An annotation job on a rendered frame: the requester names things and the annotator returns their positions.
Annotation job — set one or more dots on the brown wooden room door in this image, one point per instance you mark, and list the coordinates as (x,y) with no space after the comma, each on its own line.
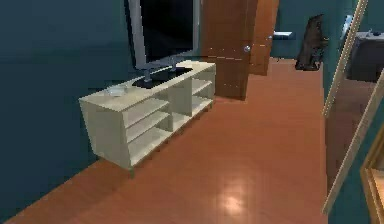
(226,43)

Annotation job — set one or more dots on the cream television stand shelf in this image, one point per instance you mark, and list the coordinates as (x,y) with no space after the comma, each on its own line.
(110,116)

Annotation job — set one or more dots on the silver round door knob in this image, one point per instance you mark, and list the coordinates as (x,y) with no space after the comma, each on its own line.
(246,49)

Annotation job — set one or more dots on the silver flat television set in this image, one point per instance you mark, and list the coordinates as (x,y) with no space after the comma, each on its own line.
(166,30)

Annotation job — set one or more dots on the cream framed standing mirror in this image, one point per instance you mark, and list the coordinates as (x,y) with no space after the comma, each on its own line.
(353,106)

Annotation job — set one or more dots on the white wall shelf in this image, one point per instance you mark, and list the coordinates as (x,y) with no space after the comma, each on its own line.
(283,34)

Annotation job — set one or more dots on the yellow wooden furniture frame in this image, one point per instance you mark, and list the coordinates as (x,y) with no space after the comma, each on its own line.
(375,180)

